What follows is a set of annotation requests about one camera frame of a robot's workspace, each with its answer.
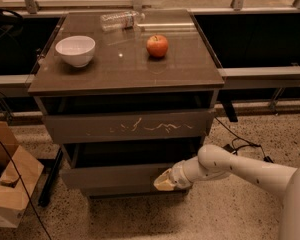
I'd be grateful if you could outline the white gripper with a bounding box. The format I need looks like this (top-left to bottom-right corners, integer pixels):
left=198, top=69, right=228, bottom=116
left=153, top=160, right=193, bottom=191

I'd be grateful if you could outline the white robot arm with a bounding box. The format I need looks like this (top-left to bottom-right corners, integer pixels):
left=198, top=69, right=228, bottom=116
left=154, top=145, right=300, bottom=240

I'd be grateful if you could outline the scratched grey top drawer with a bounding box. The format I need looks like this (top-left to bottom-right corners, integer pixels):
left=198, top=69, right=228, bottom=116
left=44, top=109, right=214, bottom=144

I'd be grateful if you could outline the grey drawer cabinet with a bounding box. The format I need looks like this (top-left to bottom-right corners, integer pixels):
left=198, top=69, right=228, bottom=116
left=27, top=9, right=225, bottom=198

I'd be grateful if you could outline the black power adapter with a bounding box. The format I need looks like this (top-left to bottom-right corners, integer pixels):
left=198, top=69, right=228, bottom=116
left=223, top=144, right=236, bottom=154

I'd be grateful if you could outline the black bar beside box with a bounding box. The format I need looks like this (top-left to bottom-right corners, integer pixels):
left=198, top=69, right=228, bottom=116
left=38, top=149, right=63, bottom=207

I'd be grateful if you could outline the red apple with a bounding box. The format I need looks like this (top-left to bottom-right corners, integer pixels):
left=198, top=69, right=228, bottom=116
left=146, top=35, right=168, bottom=58

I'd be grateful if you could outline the brown cardboard box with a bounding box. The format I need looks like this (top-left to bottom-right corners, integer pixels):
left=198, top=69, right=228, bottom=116
left=0, top=121, right=44, bottom=228

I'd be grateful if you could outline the white ceramic bowl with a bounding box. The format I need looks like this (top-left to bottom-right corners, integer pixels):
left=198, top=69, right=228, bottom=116
left=55, top=36, right=96, bottom=68

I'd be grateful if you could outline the clear plastic water bottle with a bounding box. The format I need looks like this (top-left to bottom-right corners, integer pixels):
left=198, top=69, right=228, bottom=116
left=100, top=11, right=145, bottom=32

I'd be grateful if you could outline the metal window railing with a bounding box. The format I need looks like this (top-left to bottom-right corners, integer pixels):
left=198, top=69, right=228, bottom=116
left=0, top=0, right=300, bottom=100

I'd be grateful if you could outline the black floor cable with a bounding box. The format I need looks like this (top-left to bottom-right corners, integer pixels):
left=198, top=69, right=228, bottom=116
left=215, top=116, right=300, bottom=165

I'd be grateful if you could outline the black cable on left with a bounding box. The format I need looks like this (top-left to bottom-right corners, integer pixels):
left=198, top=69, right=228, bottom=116
left=0, top=83, right=53, bottom=240

